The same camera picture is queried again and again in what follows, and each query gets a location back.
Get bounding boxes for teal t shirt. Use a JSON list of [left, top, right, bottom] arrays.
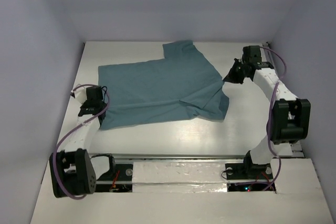
[[98, 40, 229, 130]]

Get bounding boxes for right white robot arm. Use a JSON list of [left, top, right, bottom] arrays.
[[224, 46, 311, 180]]

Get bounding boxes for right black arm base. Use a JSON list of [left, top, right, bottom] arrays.
[[221, 151, 276, 192]]

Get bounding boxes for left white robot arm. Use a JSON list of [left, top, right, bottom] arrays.
[[49, 84, 117, 200]]

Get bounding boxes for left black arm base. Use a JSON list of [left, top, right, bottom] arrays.
[[95, 159, 133, 193]]

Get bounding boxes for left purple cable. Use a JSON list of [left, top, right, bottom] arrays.
[[52, 84, 111, 200]]

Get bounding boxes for purple cable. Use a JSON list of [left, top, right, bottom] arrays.
[[258, 47, 287, 192], [52, 84, 111, 200]]

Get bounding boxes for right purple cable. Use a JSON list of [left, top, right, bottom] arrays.
[[258, 47, 287, 192]]

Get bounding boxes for aluminium front rail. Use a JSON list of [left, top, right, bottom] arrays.
[[88, 152, 302, 161]]

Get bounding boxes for aluminium rail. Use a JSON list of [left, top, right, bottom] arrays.
[[261, 46, 288, 157], [88, 152, 302, 161]]

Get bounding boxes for aluminium right side rail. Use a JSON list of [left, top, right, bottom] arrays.
[[261, 46, 288, 157]]

